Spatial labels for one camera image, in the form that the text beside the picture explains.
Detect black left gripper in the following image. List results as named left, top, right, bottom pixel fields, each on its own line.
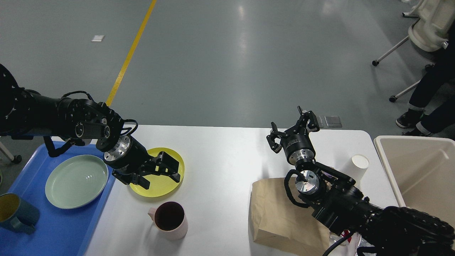
left=103, top=136, right=181, bottom=189

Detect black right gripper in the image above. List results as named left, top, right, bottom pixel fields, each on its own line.
left=267, top=106, right=320, bottom=166

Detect yellow plate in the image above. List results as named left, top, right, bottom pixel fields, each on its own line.
left=129, top=147, right=185, bottom=198

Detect pink mug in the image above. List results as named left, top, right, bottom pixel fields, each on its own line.
left=148, top=201, right=188, bottom=240

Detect white paper cup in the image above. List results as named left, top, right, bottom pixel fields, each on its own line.
left=340, top=154, right=370, bottom=183

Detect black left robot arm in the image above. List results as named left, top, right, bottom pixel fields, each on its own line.
left=0, top=65, right=181, bottom=189

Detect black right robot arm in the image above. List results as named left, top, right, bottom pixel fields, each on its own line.
left=267, top=106, right=454, bottom=256

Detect metal floor socket plates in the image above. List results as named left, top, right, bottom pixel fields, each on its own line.
left=317, top=116, right=343, bottom=128

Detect pale green plate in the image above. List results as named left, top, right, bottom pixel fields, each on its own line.
left=44, top=155, right=109, bottom=209

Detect brown paper bag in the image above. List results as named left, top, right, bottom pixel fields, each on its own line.
left=249, top=178, right=329, bottom=256

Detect blue plastic tray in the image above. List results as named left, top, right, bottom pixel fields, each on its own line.
left=0, top=144, right=115, bottom=256

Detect blue mug yellow inside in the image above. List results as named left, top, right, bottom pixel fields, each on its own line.
left=0, top=193, right=40, bottom=235

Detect beige plastic bin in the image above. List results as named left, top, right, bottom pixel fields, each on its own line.
left=374, top=135, right=455, bottom=226

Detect person in dark clothes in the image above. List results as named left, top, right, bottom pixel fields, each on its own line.
left=395, top=31, right=455, bottom=137

